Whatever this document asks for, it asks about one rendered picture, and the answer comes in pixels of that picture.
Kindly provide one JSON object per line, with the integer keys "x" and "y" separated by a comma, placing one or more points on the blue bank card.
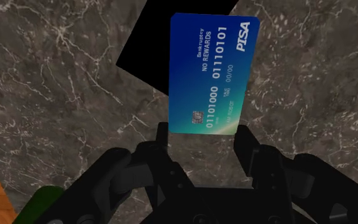
{"x": 209, "y": 77}

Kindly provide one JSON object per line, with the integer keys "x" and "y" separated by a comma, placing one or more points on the dark green rounded object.
{"x": 39, "y": 203}

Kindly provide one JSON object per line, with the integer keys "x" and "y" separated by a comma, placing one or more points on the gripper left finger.
{"x": 116, "y": 183}

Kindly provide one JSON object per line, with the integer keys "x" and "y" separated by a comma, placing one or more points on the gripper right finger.
{"x": 290, "y": 183}

